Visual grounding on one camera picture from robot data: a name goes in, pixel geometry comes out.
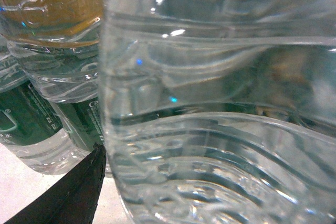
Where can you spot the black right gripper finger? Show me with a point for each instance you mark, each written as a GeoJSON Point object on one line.
{"type": "Point", "coordinates": [72, 199]}

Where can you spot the carried clear water bottle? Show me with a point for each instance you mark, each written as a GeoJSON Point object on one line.
{"type": "Point", "coordinates": [220, 111]}

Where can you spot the front-left green label water bottle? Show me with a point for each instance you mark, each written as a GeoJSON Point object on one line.
{"type": "Point", "coordinates": [30, 128]}

